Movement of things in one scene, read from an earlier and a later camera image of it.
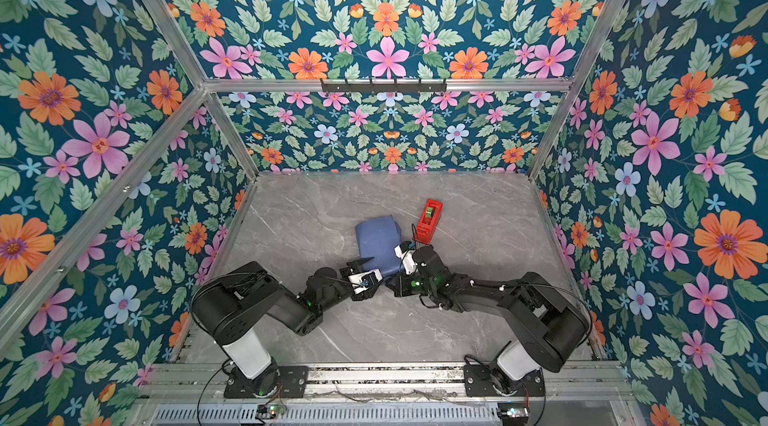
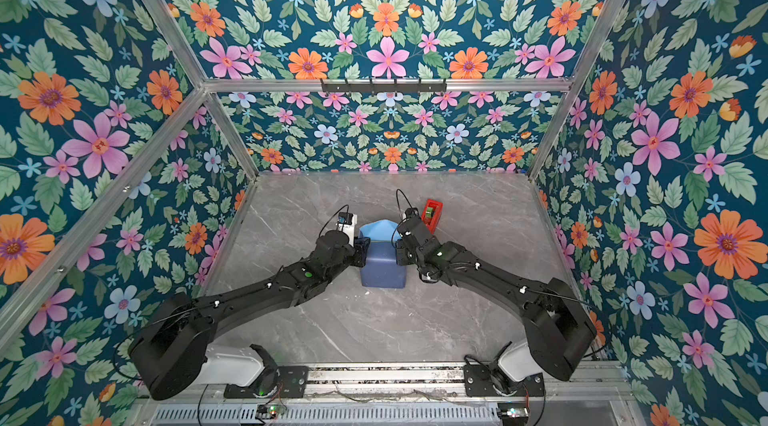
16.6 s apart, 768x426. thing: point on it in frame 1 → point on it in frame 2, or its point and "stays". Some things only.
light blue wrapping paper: [377, 241] stays
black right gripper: [401, 288] → [401, 247]
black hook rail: [383, 87] stays
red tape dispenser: [428, 221] stays
